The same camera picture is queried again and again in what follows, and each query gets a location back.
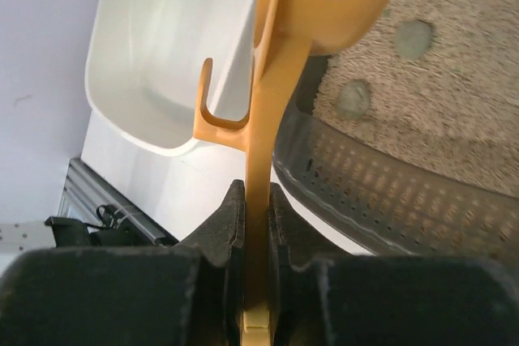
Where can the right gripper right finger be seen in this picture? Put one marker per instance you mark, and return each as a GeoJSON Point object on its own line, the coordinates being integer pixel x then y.
{"type": "Point", "coordinates": [321, 295]}

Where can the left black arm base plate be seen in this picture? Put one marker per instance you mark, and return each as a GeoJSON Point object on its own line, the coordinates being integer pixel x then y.
{"type": "Point", "coordinates": [114, 227]}

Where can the aluminium front rail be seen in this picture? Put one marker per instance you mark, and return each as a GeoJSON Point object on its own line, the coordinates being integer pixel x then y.
{"type": "Point", "coordinates": [92, 213]}

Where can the yellow litter scoop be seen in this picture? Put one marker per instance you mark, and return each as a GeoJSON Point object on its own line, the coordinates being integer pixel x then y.
{"type": "Point", "coordinates": [286, 34]}

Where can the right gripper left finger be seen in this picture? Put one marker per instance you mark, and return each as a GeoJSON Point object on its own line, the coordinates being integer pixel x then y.
{"type": "Point", "coordinates": [186, 294]}

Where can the grey litter clump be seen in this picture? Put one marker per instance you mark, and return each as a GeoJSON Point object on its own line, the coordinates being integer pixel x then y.
{"type": "Point", "coordinates": [413, 38]}
{"type": "Point", "coordinates": [353, 100]}

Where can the grey litter box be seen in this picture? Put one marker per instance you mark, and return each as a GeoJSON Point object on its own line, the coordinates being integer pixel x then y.
{"type": "Point", "coordinates": [432, 166]}

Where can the white plastic tray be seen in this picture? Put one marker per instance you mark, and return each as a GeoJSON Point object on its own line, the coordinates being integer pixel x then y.
{"type": "Point", "coordinates": [144, 63]}

